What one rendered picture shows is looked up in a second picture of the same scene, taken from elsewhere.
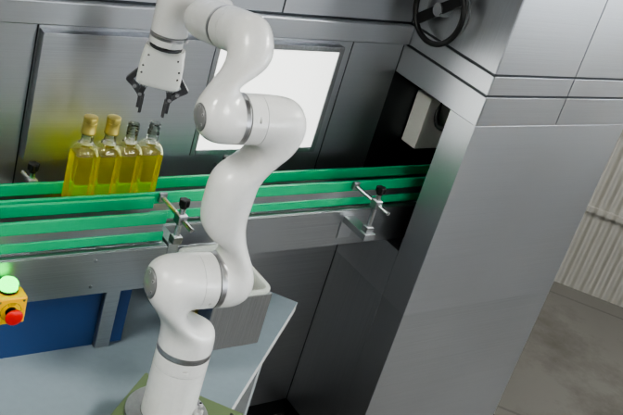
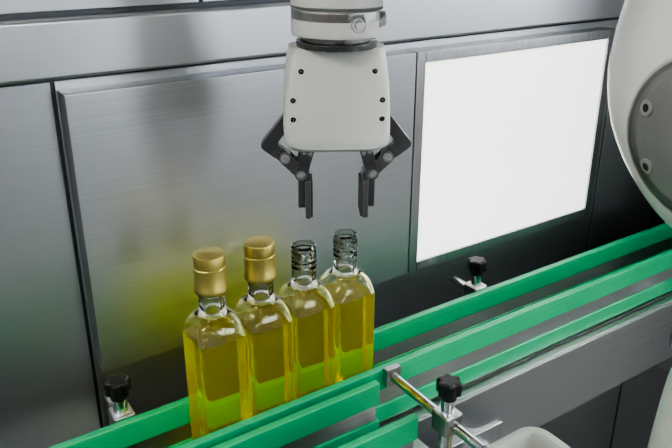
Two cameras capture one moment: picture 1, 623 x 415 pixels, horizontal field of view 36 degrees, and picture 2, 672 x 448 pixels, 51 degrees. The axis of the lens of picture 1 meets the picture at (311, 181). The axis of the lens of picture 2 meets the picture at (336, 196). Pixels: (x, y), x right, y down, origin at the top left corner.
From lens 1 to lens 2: 1.60 m
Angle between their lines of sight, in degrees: 8
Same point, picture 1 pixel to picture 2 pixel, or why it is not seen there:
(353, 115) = not seen: hidden behind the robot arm
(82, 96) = (189, 215)
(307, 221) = (629, 335)
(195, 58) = not seen: hidden behind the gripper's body
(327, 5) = not seen: outside the picture
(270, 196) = (567, 312)
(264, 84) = (505, 119)
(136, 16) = (256, 26)
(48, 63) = (95, 162)
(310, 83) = (571, 102)
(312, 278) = (603, 398)
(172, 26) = not seen: outside the picture
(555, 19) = not seen: outside the picture
